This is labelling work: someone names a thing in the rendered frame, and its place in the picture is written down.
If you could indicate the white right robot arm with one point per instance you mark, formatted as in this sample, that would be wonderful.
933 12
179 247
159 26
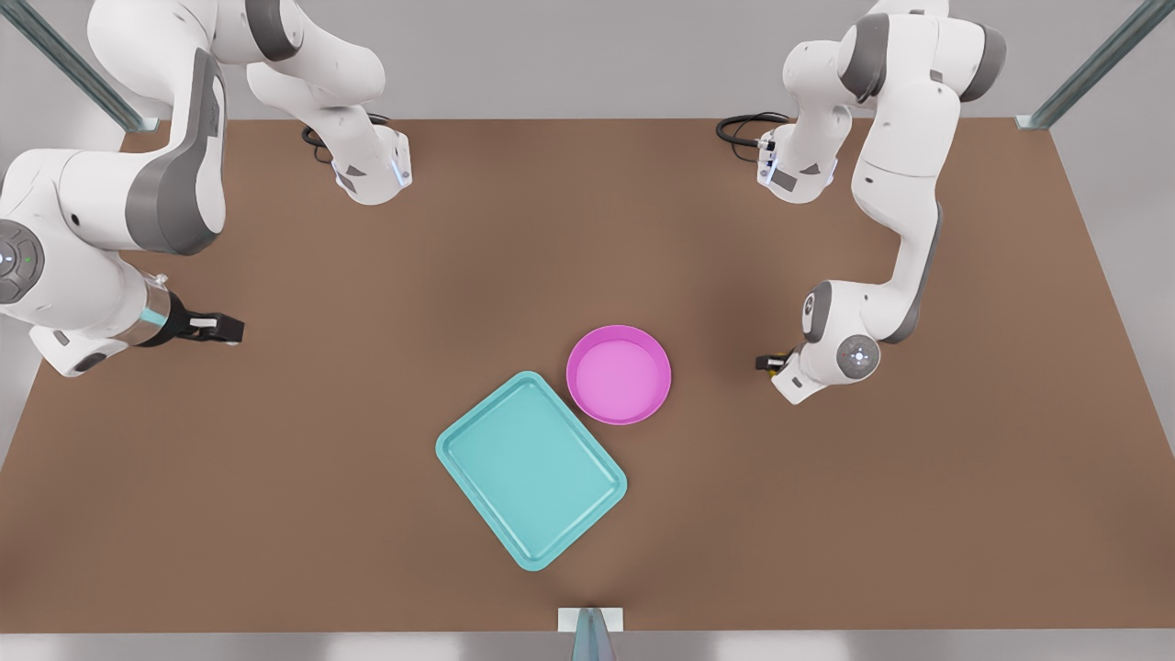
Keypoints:
174 184

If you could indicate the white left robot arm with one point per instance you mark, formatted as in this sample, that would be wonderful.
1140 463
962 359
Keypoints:
904 147

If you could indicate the pink round plate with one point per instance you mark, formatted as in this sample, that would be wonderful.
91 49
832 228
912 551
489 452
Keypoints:
619 376

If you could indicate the teal rectangular tray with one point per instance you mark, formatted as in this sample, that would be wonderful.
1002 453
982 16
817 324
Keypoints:
531 470

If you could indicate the silver frame post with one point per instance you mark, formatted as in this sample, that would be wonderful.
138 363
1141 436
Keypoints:
590 633
1092 69
83 72

